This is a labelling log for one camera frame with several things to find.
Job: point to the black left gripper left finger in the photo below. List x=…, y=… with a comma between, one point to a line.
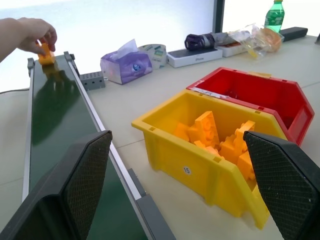
x=55, y=200

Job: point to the black vertical window post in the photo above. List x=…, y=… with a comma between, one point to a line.
x=219, y=15

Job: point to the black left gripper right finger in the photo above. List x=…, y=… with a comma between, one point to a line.
x=287, y=185

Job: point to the yellow toy building block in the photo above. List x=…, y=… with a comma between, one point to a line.
x=228, y=150
x=46, y=59
x=182, y=131
x=208, y=149
x=246, y=165

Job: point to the grey perforated metal block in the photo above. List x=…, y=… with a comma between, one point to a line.
x=92, y=80

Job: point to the yellow plastic storage bin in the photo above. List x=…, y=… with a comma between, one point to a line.
x=175, y=157

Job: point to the flat yellow building plate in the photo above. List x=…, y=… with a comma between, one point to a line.
x=206, y=127

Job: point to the red plastic storage bin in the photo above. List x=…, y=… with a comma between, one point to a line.
x=275, y=92

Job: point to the green conveyor belt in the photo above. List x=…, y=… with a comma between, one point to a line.
x=57, y=105

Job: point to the person's bare hand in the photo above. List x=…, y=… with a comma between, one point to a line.
x=32, y=32

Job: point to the long black case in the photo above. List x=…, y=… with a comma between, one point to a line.
x=293, y=33

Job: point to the dark object at table edge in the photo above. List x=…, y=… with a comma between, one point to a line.
x=317, y=38

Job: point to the purple tissue pack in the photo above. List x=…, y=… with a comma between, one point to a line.
x=130, y=67

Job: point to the white iPhone box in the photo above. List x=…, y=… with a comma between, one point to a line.
x=192, y=56

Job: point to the white plastic tray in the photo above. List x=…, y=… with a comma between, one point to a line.
x=232, y=49

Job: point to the clear plastic snack bag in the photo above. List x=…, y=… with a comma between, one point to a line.
x=265, y=40

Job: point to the green plastic soda bottle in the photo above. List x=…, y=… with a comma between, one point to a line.
x=274, y=17

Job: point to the folded purple umbrella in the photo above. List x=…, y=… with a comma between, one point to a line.
x=202, y=40

